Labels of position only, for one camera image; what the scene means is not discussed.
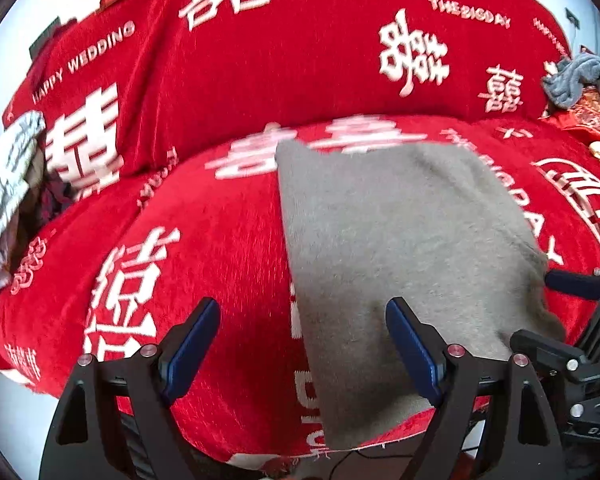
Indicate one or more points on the red printed blanket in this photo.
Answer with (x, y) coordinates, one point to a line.
(260, 60)

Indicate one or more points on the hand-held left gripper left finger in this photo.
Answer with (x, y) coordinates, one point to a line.
(190, 350)

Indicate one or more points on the wall socket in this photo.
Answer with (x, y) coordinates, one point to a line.
(572, 16)

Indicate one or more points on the red embroidered cushion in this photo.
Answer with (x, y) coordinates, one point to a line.
(595, 115)

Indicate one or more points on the dark cloth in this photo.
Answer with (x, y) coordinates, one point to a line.
(50, 200)

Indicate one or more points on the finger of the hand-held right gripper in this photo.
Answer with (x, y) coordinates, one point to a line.
(575, 284)
(545, 347)

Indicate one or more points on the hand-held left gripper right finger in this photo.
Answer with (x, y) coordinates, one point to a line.
(415, 355)

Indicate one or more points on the grey knit top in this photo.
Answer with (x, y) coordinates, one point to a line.
(390, 230)

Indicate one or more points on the blue-grey fleece cloth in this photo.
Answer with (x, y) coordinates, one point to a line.
(570, 82)

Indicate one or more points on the white patterned cloth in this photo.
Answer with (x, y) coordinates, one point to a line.
(5, 185)

